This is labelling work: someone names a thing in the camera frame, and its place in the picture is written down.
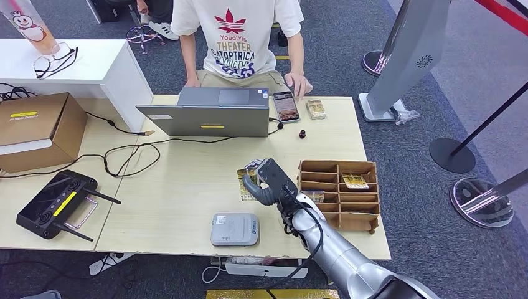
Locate person's left hand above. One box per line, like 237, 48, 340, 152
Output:
285, 72, 314, 98

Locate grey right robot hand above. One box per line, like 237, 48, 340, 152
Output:
241, 158, 278, 207

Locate autumn print ID card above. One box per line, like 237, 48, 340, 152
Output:
237, 159, 265, 202

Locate black smartphone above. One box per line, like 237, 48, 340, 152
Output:
272, 90, 301, 124

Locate grey card reader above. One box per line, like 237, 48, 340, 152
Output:
210, 212, 260, 247

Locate person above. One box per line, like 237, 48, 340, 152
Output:
170, 0, 314, 98
136, 0, 180, 41

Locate brown wooden card organizer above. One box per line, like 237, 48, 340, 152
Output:
296, 159, 380, 235

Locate stack of printed cards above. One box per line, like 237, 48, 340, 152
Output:
306, 99, 328, 121

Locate yellow floor tape outline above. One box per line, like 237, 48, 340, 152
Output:
272, 22, 290, 61

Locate grey laptop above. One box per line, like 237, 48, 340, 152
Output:
136, 87, 271, 138

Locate chrome chair base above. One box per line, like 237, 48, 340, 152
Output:
125, 24, 166, 55

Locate white table foot bar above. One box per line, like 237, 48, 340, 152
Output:
224, 263, 309, 280

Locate chrome stanchion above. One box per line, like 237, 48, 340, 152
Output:
450, 168, 528, 229
361, 0, 413, 78

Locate white cabinet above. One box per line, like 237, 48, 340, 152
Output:
0, 39, 154, 133

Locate yellow floor tape strip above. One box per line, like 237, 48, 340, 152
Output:
205, 289, 341, 299

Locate grey kiosk stand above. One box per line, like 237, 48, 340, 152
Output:
357, 0, 453, 123

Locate clear plastic bag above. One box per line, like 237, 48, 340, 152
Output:
389, 98, 421, 126

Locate black case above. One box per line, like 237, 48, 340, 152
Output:
85, 0, 125, 24

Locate black framed eyeglasses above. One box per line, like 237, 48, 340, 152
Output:
34, 46, 80, 80

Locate brown cardboard box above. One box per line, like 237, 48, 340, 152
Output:
0, 92, 88, 174

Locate black stanchion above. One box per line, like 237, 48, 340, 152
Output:
428, 82, 528, 174

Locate white power strip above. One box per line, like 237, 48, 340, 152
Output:
88, 252, 136, 277

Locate snowman print drink cup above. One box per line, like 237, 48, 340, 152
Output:
0, 0, 74, 61

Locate black device with antennas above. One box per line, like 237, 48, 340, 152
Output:
16, 169, 123, 242

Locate red barrier belt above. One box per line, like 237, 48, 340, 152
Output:
474, 0, 528, 32

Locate grey rounded object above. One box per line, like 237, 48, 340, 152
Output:
18, 288, 62, 299

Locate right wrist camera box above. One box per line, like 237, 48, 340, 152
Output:
255, 158, 299, 209

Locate black USB cable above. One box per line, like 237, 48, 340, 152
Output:
84, 110, 156, 137

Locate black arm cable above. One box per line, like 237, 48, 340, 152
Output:
263, 186, 326, 299

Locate white cable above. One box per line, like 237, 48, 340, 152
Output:
201, 256, 227, 285

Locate black looped power cable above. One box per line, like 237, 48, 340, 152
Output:
0, 117, 285, 179

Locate black cable bundle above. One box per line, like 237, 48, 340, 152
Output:
0, 82, 39, 102

